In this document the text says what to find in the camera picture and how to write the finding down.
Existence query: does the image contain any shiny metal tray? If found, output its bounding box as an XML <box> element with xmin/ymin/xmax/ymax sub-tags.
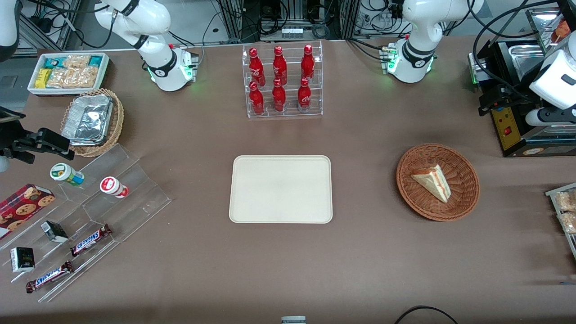
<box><xmin>525</xmin><ymin>6</ymin><xmax>571</xmax><ymax>51</ymax></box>

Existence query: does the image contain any light wicker basket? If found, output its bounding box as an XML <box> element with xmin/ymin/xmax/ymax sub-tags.
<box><xmin>60</xmin><ymin>88</ymin><xmax>125</xmax><ymax>158</ymax></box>

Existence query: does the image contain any large clear cracker bag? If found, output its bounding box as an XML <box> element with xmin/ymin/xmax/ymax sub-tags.
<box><xmin>46</xmin><ymin>66</ymin><xmax>99</xmax><ymax>89</ymax></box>

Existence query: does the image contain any cream rectangular tray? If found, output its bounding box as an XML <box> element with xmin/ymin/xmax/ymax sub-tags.
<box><xmin>229</xmin><ymin>155</ymin><xmax>333</xmax><ymax>224</ymax></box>

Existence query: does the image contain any green label yogurt cup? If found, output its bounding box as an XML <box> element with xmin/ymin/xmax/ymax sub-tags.
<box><xmin>49</xmin><ymin>162</ymin><xmax>85</xmax><ymax>187</ymax></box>

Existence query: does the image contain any red cookie box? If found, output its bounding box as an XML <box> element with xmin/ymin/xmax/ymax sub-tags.
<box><xmin>0</xmin><ymin>183</ymin><xmax>56</xmax><ymax>240</ymax></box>

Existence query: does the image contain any red label yogurt cup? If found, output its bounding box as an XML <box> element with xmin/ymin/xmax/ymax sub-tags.
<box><xmin>99</xmin><ymin>176</ymin><xmax>130</xmax><ymax>199</ymax></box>

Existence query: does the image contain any small clear cracker bag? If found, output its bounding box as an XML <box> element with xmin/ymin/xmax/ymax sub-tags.
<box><xmin>63</xmin><ymin>54</ymin><xmax>91</xmax><ymax>69</ymax></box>

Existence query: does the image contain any triangle sandwich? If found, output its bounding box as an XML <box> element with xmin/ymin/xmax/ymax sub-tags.
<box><xmin>410</xmin><ymin>164</ymin><xmax>452</xmax><ymax>203</ymax></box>

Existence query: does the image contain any white rectangular snack bin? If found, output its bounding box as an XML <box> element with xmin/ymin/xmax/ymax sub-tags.
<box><xmin>27</xmin><ymin>52</ymin><xmax>110</xmax><ymax>97</ymax></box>

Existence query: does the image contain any yellow snack packet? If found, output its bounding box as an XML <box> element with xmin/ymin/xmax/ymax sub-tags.
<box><xmin>35</xmin><ymin>68</ymin><xmax>53</xmax><ymax>89</ymax></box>

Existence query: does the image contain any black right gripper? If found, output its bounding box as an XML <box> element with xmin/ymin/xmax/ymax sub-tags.
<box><xmin>0</xmin><ymin>107</ymin><xmax>75</xmax><ymax>164</ymax></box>

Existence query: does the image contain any grey tray with snack bags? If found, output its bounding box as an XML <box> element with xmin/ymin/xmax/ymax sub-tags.
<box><xmin>545</xmin><ymin>182</ymin><xmax>576</xmax><ymax>262</ymax></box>

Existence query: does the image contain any snickers chocolate bar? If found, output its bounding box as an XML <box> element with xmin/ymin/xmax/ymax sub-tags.
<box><xmin>70</xmin><ymin>224</ymin><xmax>113</xmax><ymax>257</ymax></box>
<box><xmin>25</xmin><ymin>260</ymin><xmax>75</xmax><ymax>294</ymax></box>

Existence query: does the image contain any black countertop oven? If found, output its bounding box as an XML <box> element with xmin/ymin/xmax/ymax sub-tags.
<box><xmin>468</xmin><ymin>38</ymin><xmax>576</xmax><ymax>158</ymax></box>

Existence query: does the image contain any clear acrylic stepped display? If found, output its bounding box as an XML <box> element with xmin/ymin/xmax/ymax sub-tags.
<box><xmin>0</xmin><ymin>143</ymin><xmax>172</xmax><ymax>303</ymax></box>

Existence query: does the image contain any clear acrylic bottle rack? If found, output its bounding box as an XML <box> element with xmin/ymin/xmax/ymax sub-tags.
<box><xmin>242</xmin><ymin>40</ymin><xmax>324</xmax><ymax>119</ymax></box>

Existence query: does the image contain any aluminium foil tray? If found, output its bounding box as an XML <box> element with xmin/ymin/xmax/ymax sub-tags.
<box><xmin>61</xmin><ymin>94</ymin><xmax>114</xmax><ymax>146</ymax></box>

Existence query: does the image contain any small black box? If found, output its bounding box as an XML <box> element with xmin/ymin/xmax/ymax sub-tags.
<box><xmin>10</xmin><ymin>247</ymin><xmax>36</xmax><ymax>274</ymax></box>
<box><xmin>40</xmin><ymin>220</ymin><xmax>69</xmax><ymax>244</ymax></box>

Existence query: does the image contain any clear snack bag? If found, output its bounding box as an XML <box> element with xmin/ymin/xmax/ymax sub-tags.
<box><xmin>557</xmin><ymin>211</ymin><xmax>576</xmax><ymax>235</ymax></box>
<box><xmin>554</xmin><ymin>189</ymin><xmax>576</xmax><ymax>212</ymax></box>

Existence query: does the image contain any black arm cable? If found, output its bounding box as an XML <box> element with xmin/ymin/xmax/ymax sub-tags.
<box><xmin>472</xmin><ymin>0</ymin><xmax>561</xmax><ymax>97</ymax></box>

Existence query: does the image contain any brown round wicker basket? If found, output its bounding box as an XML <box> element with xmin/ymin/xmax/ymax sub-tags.
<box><xmin>396</xmin><ymin>143</ymin><xmax>481</xmax><ymax>222</ymax></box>

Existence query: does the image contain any black floor cable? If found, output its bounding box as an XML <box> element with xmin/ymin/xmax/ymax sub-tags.
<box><xmin>394</xmin><ymin>306</ymin><xmax>459</xmax><ymax>324</ymax></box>

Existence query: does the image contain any red cola bottle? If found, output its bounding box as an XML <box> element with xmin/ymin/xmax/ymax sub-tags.
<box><xmin>272</xmin><ymin>79</ymin><xmax>287</xmax><ymax>113</ymax></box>
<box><xmin>273</xmin><ymin>45</ymin><xmax>288</xmax><ymax>85</ymax></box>
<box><xmin>301</xmin><ymin>44</ymin><xmax>315</xmax><ymax>81</ymax></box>
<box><xmin>297</xmin><ymin>77</ymin><xmax>312</xmax><ymax>113</ymax></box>
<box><xmin>248</xmin><ymin>48</ymin><xmax>265</xmax><ymax>87</ymax></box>
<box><xmin>249</xmin><ymin>81</ymin><xmax>265</xmax><ymax>116</ymax></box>

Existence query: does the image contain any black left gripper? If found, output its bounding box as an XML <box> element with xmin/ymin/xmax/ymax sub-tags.
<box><xmin>478</xmin><ymin>67</ymin><xmax>543</xmax><ymax>117</ymax></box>

